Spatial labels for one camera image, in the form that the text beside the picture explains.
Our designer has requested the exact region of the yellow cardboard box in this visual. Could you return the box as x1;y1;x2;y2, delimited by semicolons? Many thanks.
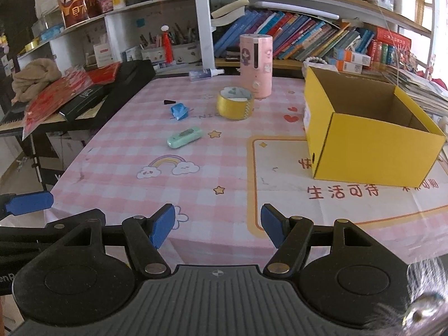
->
303;66;448;188

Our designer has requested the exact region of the white box red label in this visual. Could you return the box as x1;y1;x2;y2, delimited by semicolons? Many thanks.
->
93;42;112;68

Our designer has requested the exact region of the grey pen holder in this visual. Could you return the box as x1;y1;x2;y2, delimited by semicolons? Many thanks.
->
173;42;200;64

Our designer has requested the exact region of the pink checked tablecloth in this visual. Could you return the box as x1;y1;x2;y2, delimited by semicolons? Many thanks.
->
49;75;448;277

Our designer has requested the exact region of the fortune god cardboard figure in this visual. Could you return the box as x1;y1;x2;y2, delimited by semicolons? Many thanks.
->
57;0;102;29

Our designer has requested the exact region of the white flat case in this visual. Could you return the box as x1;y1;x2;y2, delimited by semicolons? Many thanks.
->
254;1;340;20

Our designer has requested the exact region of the beige crumpled cloth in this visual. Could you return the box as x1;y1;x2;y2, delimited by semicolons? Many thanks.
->
11;59;63;103

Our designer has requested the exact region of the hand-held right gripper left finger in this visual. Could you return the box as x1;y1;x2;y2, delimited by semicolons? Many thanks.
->
38;203;176;278

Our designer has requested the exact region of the pink cylindrical humidifier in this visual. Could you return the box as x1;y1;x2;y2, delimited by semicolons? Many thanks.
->
239;34;273;99

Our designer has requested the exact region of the thick beige book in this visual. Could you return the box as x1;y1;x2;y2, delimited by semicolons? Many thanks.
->
211;0;250;27

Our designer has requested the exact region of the white bead bracelet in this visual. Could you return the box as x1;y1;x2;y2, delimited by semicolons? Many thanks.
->
303;56;331;69

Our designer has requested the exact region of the white pen holder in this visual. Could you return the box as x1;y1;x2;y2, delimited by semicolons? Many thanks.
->
141;47;165;64

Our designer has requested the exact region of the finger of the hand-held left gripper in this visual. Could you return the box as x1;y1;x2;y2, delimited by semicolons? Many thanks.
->
0;209;106;243
0;191;54;216

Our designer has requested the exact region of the stack of paper booklets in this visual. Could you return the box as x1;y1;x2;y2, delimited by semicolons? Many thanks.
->
381;68;448;116

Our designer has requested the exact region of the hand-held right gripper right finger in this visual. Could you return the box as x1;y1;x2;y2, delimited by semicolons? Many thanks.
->
261;203;396;277

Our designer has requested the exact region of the yellow tape roll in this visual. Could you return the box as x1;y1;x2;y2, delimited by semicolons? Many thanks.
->
216;86;254;120

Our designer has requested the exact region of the black metal stand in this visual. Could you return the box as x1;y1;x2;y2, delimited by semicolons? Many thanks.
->
21;131;88;190

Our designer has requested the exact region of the small white spray bottle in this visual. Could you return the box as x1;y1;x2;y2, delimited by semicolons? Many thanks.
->
189;68;225;82

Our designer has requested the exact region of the black flat box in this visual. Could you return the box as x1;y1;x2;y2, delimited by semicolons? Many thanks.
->
59;84;107;122

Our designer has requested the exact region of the blue folded paper toy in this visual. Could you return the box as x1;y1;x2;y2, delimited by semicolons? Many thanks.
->
170;102;191;121

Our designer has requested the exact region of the mint green small device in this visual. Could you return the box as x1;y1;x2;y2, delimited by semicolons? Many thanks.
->
166;127;202;148

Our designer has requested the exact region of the orange and blue carton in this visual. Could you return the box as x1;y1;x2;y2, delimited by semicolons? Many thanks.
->
336;59;363;72
332;47;372;64

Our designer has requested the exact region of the white frame bookshelf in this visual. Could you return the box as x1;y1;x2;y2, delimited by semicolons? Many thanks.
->
192;0;435;78

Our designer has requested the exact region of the blue and white small box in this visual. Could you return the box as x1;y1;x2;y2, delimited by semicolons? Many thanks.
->
122;46;142;62

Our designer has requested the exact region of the red tassel ornament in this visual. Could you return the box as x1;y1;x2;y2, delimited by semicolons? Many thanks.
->
160;24;174;64

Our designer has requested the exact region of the white side shelf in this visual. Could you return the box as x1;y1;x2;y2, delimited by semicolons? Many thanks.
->
17;0;197;74

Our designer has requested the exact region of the long row of leaning books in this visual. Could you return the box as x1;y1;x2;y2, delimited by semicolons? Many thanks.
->
213;10;412;71

